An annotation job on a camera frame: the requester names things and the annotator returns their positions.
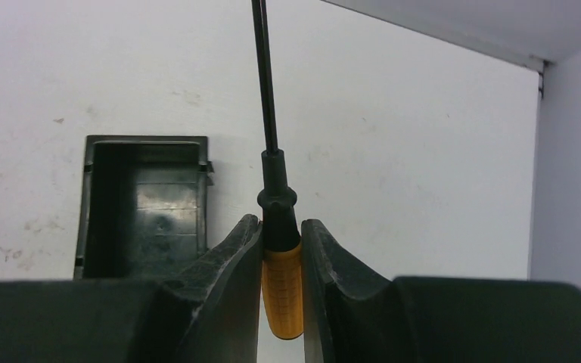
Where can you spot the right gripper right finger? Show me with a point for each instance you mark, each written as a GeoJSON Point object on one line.
{"type": "Point", "coordinates": [354, 314]}

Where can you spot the black plastic bin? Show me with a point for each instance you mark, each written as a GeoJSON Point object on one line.
{"type": "Point", "coordinates": [143, 211]}

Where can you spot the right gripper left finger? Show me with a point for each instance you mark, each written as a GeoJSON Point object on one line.
{"type": "Point", "coordinates": [209, 312]}

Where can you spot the orange handled screwdriver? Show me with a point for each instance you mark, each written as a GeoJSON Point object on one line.
{"type": "Point", "coordinates": [281, 275]}

